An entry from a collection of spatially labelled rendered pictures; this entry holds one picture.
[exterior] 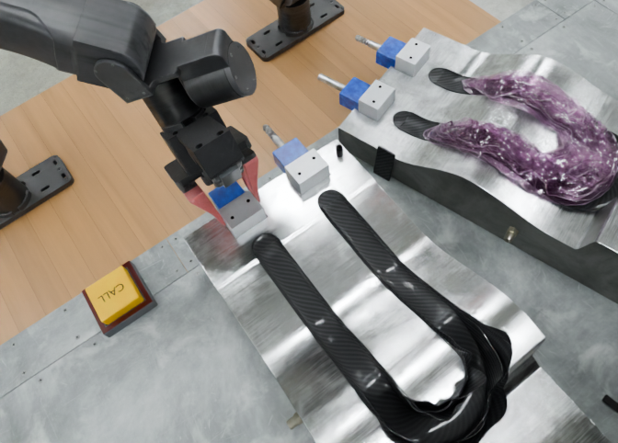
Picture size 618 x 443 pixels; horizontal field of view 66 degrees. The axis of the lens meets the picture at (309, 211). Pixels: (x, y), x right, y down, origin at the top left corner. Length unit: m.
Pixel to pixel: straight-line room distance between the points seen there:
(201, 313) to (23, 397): 0.26
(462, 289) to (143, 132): 0.60
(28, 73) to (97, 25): 1.95
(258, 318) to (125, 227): 0.31
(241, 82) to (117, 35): 0.12
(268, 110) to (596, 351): 0.62
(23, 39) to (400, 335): 0.48
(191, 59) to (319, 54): 0.47
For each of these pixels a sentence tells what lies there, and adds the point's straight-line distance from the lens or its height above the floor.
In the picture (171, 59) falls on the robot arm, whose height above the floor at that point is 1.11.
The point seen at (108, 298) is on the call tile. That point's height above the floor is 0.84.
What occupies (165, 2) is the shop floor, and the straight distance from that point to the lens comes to 2.50.
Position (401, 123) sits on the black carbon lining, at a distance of 0.78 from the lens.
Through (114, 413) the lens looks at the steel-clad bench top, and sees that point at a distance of 0.73.
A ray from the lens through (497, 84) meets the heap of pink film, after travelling 0.78.
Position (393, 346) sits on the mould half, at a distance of 0.56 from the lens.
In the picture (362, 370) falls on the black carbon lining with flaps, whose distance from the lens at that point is 0.56.
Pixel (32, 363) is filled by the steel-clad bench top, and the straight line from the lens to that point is 0.81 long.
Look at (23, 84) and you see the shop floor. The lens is 2.44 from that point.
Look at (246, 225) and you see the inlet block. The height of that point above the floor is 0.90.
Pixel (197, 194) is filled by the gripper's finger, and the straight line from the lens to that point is 0.58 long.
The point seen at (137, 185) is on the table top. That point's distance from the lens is 0.85.
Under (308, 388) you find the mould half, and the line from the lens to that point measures 0.56.
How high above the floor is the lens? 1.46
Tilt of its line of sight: 63 degrees down
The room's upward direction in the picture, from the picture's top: 10 degrees counter-clockwise
